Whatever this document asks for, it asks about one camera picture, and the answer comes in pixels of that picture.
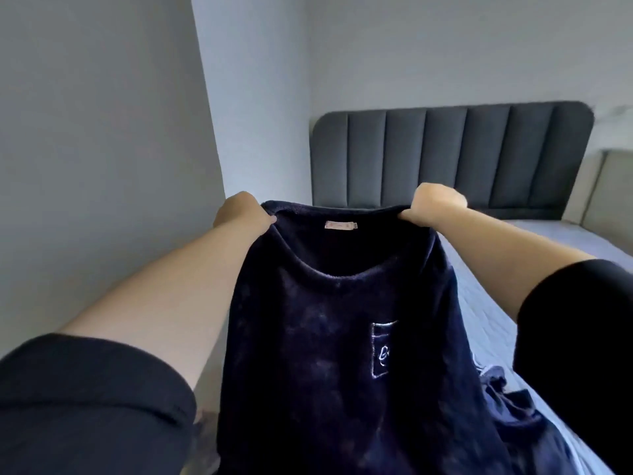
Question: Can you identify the person's right hand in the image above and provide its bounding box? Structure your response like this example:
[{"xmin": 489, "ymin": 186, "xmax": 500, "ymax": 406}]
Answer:
[{"xmin": 398, "ymin": 182, "xmax": 468, "ymax": 228}]

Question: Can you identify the blue garment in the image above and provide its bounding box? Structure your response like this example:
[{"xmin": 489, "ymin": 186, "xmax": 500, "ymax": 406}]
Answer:
[{"xmin": 476, "ymin": 363, "xmax": 579, "ymax": 475}]

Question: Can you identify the person's right forearm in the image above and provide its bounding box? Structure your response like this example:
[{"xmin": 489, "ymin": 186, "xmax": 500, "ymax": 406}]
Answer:
[{"xmin": 435, "ymin": 205, "xmax": 596, "ymax": 323}]

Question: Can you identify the bed with light blue sheet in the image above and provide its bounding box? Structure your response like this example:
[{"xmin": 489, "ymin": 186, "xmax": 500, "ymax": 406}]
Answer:
[{"xmin": 437, "ymin": 218, "xmax": 633, "ymax": 475}]

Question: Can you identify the person's black sleeve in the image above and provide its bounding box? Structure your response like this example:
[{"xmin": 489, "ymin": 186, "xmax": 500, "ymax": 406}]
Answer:
[
  {"xmin": 0, "ymin": 332, "xmax": 197, "ymax": 475},
  {"xmin": 512, "ymin": 259, "xmax": 633, "ymax": 475}
]

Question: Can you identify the navy blue fleece top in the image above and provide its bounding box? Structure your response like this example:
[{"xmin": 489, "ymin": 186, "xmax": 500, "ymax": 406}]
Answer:
[{"xmin": 217, "ymin": 200, "xmax": 515, "ymax": 475}]

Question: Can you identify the person's black right sleeve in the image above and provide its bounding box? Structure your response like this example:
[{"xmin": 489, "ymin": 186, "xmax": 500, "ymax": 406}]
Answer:
[{"xmin": 512, "ymin": 259, "xmax": 633, "ymax": 475}]

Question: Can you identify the person's black left sleeve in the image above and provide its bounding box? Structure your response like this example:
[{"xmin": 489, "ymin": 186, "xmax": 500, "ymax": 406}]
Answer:
[{"xmin": 0, "ymin": 332, "xmax": 197, "ymax": 475}]

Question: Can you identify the grey padded headboard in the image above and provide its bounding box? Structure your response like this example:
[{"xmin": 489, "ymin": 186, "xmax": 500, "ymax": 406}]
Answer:
[{"xmin": 310, "ymin": 101, "xmax": 595, "ymax": 220}]

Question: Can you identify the person's left hand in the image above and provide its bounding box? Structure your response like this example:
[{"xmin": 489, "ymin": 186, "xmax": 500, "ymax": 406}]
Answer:
[{"xmin": 213, "ymin": 191, "xmax": 278, "ymax": 237}]

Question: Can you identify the person's left forearm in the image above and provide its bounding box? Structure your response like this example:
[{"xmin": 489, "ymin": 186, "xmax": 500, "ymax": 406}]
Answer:
[{"xmin": 58, "ymin": 223, "xmax": 258, "ymax": 391}]

